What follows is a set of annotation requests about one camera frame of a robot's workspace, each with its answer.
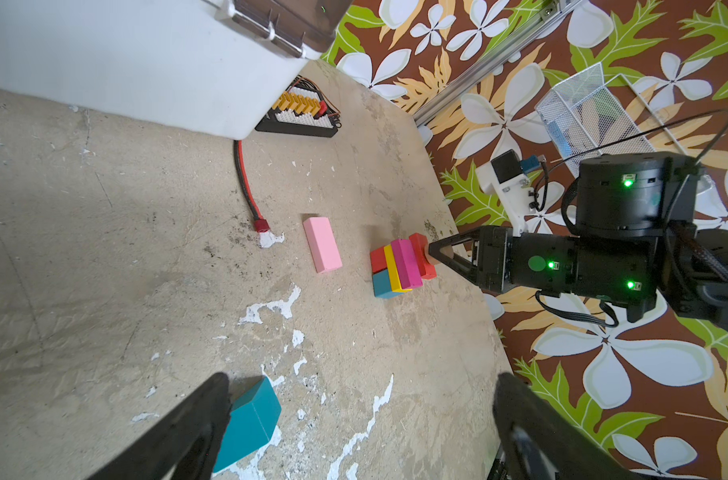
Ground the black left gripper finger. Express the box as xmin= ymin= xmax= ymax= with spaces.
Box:
xmin=91 ymin=372 xmax=230 ymax=479

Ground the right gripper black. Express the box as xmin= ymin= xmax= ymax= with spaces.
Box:
xmin=427 ymin=226 xmax=639 ymax=479

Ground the teal arch block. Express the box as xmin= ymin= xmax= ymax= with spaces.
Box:
xmin=213 ymin=376 xmax=282 ymax=475

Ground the red rectangular block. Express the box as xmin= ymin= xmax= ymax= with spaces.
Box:
xmin=409 ymin=233 xmax=437 ymax=280

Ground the magenta rectangular block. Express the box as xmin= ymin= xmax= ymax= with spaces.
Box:
xmin=391 ymin=239 xmax=423 ymax=290

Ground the yellow rectangular block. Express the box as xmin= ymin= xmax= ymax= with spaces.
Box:
xmin=384 ymin=245 xmax=411 ymax=294

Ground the teal cube block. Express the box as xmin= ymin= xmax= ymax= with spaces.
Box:
xmin=372 ymin=269 xmax=403 ymax=299

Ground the red notched block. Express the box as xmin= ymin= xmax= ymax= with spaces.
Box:
xmin=370 ymin=247 xmax=387 ymax=275

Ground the light pink block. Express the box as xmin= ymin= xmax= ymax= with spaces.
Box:
xmin=303 ymin=217 xmax=342 ymax=273

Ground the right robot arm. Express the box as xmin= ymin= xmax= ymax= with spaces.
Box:
xmin=429 ymin=152 xmax=728 ymax=479

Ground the white box brown lid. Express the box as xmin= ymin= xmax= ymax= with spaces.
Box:
xmin=0 ymin=1 xmax=349 ymax=140

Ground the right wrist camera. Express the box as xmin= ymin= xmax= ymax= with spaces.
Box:
xmin=476 ymin=149 xmax=536 ymax=236

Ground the red black cable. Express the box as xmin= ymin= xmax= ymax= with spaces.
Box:
xmin=233 ymin=139 xmax=272 ymax=234

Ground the white wire basket right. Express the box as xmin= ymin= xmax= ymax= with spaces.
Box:
xmin=535 ymin=64 xmax=686 ymax=176

